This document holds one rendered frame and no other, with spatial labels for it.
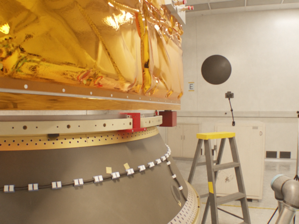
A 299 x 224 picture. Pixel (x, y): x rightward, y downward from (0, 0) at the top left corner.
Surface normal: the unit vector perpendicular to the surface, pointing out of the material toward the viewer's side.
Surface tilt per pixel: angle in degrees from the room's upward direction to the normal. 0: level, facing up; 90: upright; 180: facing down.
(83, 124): 90
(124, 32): 90
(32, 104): 90
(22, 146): 62
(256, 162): 90
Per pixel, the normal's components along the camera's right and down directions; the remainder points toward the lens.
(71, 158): 0.50, -0.46
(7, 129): 0.33, 0.01
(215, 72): -0.36, 0.01
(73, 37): 0.91, 0.07
